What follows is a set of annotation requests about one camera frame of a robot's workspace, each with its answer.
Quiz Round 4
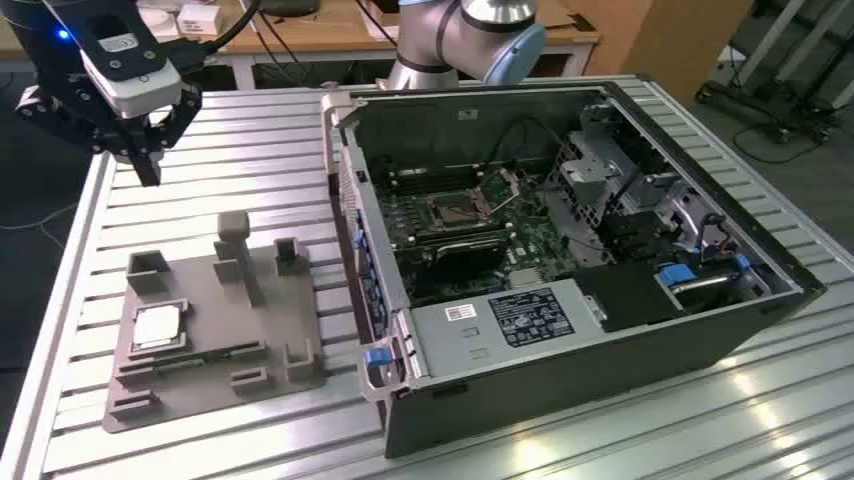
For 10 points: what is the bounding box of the black open PC case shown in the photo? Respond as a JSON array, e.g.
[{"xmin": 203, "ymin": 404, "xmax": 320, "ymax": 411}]
[{"xmin": 319, "ymin": 79, "xmax": 829, "ymax": 460}]

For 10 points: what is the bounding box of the black RAM slot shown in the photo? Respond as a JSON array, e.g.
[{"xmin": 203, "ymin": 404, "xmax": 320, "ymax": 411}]
[
  {"xmin": 383, "ymin": 166, "xmax": 480, "ymax": 177},
  {"xmin": 386, "ymin": 172, "xmax": 482, "ymax": 183},
  {"xmin": 391, "ymin": 183, "xmax": 484, "ymax": 195},
  {"xmin": 388, "ymin": 177, "xmax": 483, "ymax": 189}
]

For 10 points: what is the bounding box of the blue slot retainer clip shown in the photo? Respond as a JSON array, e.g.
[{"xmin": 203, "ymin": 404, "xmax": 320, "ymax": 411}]
[{"xmin": 348, "ymin": 209, "xmax": 371, "ymax": 252}]

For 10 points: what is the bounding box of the black looped case wire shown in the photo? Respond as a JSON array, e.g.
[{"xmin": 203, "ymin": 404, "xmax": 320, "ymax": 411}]
[{"xmin": 488, "ymin": 116, "xmax": 563, "ymax": 167}]

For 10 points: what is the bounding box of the CPU socket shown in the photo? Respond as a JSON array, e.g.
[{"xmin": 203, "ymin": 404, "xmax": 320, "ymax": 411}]
[{"xmin": 426, "ymin": 192, "xmax": 494, "ymax": 234}]

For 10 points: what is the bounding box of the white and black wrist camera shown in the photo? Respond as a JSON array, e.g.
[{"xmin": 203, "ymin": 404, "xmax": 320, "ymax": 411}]
[{"xmin": 79, "ymin": 13, "xmax": 185, "ymax": 121}]

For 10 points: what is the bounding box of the silver metal drive cage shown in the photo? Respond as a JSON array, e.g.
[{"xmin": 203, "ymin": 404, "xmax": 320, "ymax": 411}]
[{"xmin": 551, "ymin": 103, "xmax": 672, "ymax": 262}]

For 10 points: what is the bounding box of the black disk bay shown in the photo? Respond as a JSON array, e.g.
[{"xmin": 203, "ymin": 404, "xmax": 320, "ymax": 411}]
[{"xmin": 571, "ymin": 263, "xmax": 690, "ymax": 335}]

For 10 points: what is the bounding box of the silver square CPU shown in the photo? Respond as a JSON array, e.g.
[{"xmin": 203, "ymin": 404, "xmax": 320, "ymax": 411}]
[{"xmin": 129, "ymin": 304, "xmax": 187, "ymax": 350}]

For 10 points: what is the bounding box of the wooden cabinet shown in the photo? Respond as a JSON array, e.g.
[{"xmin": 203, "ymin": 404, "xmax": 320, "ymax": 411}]
[{"xmin": 578, "ymin": 0, "xmax": 757, "ymax": 107}]

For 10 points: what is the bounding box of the white round roll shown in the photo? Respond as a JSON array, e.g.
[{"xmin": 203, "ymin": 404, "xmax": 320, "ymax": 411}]
[{"xmin": 135, "ymin": 0, "xmax": 176, "ymax": 26}]

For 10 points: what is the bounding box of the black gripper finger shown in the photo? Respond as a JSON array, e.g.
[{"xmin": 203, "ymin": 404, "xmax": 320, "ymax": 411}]
[
  {"xmin": 141, "ymin": 83, "xmax": 205, "ymax": 188},
  {"xmin": 12, "ymin": 74, "xmax": 151, "ymax": 189}
]

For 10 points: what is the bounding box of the open cardboard box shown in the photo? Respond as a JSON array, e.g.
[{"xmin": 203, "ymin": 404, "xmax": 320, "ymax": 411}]
[{"xmin": 359, "ymin": 0, "xmax": 403, "ymax": 40}]

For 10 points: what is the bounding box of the grey parts rack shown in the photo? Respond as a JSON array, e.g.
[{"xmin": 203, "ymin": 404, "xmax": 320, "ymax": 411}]
[{"xmin": 99, "ymin": 210, "xmax": 330, "ymax": 434}]

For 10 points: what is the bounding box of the silver chipset heatsink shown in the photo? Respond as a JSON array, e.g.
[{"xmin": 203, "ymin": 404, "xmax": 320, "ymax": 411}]
[{"xmin": 508, "ymin": 268, "xmax": 554, "ymax": 290}]

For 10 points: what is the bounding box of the green RAM stick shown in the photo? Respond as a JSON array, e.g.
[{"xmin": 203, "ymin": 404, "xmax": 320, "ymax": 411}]
[{"xmin": 152, "ymin": 349, "xmax": 235, "ymax": 374}]

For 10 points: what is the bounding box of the black graphics card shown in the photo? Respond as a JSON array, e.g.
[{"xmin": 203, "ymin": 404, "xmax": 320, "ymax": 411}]
[{"xmin": 423, "ymin": 238, "xmax": 507, "ymax": 282}]

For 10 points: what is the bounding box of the coloured wire bundle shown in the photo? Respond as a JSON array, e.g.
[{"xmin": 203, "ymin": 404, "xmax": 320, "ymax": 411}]
[{"xmin": 691, "ymin": 213, "xmax": 737, "ymax": 262}]

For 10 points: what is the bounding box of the black wheeled equipment stand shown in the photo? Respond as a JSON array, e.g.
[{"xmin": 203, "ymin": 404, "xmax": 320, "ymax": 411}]
[{"xmin": 695, "ymin": 0, "xmax": 854, "ymax": 147}]

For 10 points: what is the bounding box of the small white box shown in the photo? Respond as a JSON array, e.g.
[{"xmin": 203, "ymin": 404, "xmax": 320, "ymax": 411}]
[{"xmin": 175, "ymin": 3, "xmax": 223, "ymax": 37}]

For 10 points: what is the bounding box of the flat cardboard sheet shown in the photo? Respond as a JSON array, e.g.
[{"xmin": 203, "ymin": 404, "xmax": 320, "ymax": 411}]
[{"xmin": 532, "ymin": 0, "xmax": 596, "ymax": 34}]

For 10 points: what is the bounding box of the open metal socket cover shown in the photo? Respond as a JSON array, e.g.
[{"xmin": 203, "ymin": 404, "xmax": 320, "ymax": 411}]
[{"xmin": 472, "ymin": 167, "xmax": 524, "ymax": 215}]

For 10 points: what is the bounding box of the black camera cable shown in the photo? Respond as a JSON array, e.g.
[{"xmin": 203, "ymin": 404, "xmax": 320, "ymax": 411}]
[{"xmin": 156, "ymin": 0, "xmax": 263, "ymax": 69}]

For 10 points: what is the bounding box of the grey power supply unit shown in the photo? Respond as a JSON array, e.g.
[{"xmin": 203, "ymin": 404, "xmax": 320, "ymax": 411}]
[{"xmin": 407, "ymin": 278, "xmax": 607, "ymax": 379}]

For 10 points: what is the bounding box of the green motherboard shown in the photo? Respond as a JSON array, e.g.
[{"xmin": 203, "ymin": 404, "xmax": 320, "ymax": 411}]
[{"xmin": 372, "ymin": 164, "xmax": 583, "ymax": 307}]

